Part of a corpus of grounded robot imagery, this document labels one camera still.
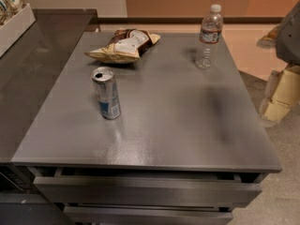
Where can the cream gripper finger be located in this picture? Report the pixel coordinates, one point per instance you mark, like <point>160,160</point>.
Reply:
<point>282,92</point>
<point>269,40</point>

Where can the silver blue redbull can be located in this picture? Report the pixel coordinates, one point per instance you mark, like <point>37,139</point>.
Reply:
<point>107,95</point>

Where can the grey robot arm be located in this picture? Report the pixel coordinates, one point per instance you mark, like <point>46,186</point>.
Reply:
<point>288,40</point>

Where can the clear plastic water bottle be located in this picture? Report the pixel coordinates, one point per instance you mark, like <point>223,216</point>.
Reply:
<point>209,37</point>

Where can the brown chip bag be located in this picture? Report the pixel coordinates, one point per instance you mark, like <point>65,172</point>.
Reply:
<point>126,46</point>

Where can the upper grey drawer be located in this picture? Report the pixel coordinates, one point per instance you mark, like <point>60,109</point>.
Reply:
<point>148,188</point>

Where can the grey drawer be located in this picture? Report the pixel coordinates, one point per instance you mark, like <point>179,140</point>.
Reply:
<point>132,216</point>
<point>148,188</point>

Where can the lower grey drawer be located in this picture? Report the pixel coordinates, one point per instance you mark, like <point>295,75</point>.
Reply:
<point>132,216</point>

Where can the white snack box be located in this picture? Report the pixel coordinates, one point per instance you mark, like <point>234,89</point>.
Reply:
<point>12,30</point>

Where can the snack packets in box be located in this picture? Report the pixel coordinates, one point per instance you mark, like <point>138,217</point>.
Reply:
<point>9,8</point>

